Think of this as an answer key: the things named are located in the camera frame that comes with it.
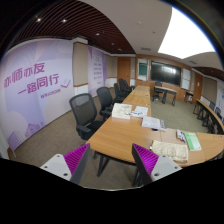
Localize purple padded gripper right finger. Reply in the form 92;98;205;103
132;144;181;185

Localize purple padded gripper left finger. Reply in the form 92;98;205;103
41;144;90;184

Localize beige folded towel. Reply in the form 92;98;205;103
152;140;188;162

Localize long wooden conference table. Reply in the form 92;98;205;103
85;84;224;178

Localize white paper stack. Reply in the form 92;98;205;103
142;116;166;130

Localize green booklet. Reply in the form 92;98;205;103
184;132;201;151

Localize white papers near box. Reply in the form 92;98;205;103
131;106;148;118

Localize white box on table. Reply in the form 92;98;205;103
112;103;132;119

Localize nearest black mesh office chair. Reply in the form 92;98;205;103
69;93;103;140

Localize right side curved table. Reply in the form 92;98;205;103
193;99;224;135

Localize small wooden desk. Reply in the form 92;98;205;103
153;86;177;106

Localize far black office chairs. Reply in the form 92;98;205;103
114;78;134;98

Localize wooden door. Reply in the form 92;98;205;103
117;57;131;83

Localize white ceiling light panel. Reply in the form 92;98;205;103
158;8;215;59

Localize large black wall screen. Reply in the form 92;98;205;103
151;61;181;86

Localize purple wall banner with text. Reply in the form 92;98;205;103
0;39;74;150

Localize narrow purple wall banner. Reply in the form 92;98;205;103
88;46;107;96

